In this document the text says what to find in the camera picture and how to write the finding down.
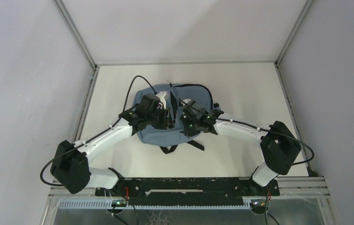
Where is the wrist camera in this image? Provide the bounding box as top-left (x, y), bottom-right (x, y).
top-left (155, 91), bottom-right (169, 109)
top-left (179, 99), bottom-right (196, 107)

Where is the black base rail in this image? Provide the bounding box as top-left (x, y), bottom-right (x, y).
top-left (95, 177), bottom-right (280, 206)

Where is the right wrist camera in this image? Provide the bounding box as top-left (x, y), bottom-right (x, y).
top-left (179, 99), bottom-right (196, 107)

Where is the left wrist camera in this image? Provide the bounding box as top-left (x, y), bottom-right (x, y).
top-left (155, 91), bottom-right (169, 109)

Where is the blue-grey backpack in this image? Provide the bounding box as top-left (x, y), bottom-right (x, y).
top-left (137, 83), bottom-right (220, 154)

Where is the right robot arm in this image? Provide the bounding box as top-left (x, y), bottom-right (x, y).
top-left (180, 99), bottom-right (315, 195)

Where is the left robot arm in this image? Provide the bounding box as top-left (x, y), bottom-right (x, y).
top-left (40, 91), bottom-right (169, 195)

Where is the white cable duct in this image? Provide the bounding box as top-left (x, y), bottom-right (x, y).
top-left (58, 199), bottom-right (252, 210)

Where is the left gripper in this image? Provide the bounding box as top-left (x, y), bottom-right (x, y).
top-left (146, 105), bottom-right (175, 130)

